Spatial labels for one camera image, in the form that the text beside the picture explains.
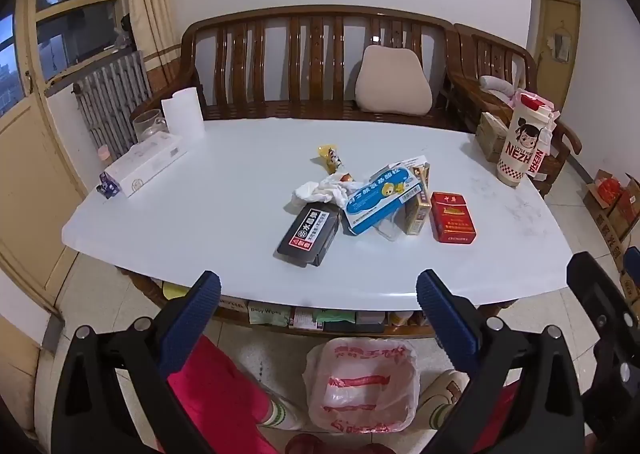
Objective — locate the white paper towel roll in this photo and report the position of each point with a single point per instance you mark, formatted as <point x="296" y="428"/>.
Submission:
<point x="182" y="114"/>

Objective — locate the open cardboard box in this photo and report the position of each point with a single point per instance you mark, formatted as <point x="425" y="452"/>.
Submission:
<point x="607" y="191"/>

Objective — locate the hanging paper pad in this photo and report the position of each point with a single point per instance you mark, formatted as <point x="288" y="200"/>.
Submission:
<point x="561" y="46"/>

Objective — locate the grey rolled cushion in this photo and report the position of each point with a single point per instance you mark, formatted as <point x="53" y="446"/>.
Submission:
<point x="495" y="84"/>

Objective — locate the white red-printed plastic bag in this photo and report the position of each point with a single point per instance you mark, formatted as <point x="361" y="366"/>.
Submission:
<point x="360" y="384"/>

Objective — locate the small purple packet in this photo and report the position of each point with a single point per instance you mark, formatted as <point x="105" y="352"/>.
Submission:
<point x="107" y="185"/>

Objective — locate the red white flat box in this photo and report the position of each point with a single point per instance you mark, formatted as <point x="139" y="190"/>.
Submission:
<point x="304" y="318"/>

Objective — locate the green soft pack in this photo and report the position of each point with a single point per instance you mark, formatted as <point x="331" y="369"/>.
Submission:
<point x="332" y="316"/>

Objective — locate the large cartoon printed cup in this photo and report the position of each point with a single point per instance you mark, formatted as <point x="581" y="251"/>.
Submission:
<point x="520" y="144"/>

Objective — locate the beige cushion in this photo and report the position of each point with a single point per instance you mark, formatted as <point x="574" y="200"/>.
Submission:
<point x="392" y="84"/>

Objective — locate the wooden slatted bench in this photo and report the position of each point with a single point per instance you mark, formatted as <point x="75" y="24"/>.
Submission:
<point x="300" y="59"/>

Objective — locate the small pink cup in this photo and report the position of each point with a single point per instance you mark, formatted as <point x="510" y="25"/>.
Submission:
<point x="103" y="153"/>

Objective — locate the yellow interior door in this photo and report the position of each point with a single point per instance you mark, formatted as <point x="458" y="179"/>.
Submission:
<point x="550" y="24"/>

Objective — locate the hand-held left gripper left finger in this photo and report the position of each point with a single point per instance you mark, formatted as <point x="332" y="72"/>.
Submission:
<point x="192" y="314"/>

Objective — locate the crumpled white tissue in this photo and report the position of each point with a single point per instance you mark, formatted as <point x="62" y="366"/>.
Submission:
<point x="320" y="189"/>

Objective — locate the grey radiator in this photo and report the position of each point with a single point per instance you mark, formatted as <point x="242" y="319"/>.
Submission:
<point x="115" y="94"/>

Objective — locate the wooden armchair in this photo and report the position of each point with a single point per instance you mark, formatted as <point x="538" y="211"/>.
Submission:
<point x="495" y="54"/>

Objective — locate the person's right leg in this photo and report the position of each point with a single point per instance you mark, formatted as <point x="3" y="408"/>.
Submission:
<point x="495" y="414"/>

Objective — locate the clear plastic wrapper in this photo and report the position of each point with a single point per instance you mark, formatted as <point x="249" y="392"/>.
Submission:
<point x="392" y="229"/>

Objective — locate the yellow snack wrapper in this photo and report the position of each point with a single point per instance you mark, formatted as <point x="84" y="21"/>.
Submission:
<point x="330" y="156"/>

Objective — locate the white navy medicine box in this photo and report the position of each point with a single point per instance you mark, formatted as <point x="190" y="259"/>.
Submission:
<point x="415" y="161"/>

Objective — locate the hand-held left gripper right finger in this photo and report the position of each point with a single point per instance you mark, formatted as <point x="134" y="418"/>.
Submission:
<point x="445" y="319"/>

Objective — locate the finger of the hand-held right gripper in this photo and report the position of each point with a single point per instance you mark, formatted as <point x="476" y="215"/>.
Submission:
<point x="597" y="289"/>
<point x="632" y="261"/>

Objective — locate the clear glass jar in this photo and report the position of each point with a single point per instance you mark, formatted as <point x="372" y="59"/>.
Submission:
<point x="147" y="126"/>

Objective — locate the beige slipper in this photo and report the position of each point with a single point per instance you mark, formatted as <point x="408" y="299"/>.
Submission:
<point x="445" y="384"/>

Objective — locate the brown box stack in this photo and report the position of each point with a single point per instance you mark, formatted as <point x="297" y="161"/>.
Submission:
<point x="490" y="134"/>

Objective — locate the printed cardboard box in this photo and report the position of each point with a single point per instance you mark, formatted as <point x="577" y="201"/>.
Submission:
<point x="630" y="279"/>

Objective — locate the cream framed balcony door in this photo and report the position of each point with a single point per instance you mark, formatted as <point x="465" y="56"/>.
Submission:
<point x="30" y="159"/>

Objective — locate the long white tissue box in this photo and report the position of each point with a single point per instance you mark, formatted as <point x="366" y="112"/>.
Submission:
<point x="145" y="161"/>

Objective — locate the baby wipes pack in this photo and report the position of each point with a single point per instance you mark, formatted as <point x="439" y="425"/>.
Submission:
<point x="267" y="312"/>

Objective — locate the light blue medicine box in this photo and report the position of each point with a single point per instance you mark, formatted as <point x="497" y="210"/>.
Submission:
<point x="375" y="199"/>

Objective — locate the black printed box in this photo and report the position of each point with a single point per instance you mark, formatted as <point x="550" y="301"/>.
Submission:
<point x="307" y="234"/>

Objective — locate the gold cigarette pack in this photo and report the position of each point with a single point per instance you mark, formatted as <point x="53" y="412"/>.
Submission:
<point x="419" y="214"/>

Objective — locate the red cigarette pack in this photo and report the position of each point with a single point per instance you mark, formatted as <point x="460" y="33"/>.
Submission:
<point x="450" y="219"/>

